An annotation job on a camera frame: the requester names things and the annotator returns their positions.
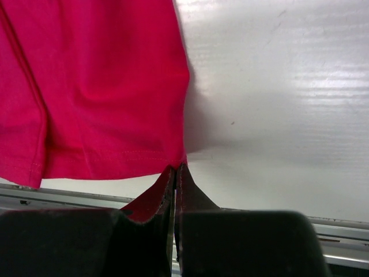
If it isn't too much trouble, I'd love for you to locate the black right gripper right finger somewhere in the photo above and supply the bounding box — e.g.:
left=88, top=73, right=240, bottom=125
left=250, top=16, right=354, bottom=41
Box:
left=175, top=164, right=330, bottom=276

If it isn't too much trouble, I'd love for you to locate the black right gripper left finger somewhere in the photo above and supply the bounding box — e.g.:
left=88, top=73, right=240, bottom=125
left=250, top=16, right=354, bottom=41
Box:
left=1, top=167, right=175, bottom=276

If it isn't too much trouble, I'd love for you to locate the crimson red t shirt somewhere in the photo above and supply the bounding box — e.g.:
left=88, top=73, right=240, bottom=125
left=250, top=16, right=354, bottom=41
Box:
left=1, top=1, right=190, bottom=189

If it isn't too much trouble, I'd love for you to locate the aluminium rail frame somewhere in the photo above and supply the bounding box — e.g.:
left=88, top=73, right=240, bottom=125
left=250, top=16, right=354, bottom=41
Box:
left=1, top=182, right=368, bottom=276

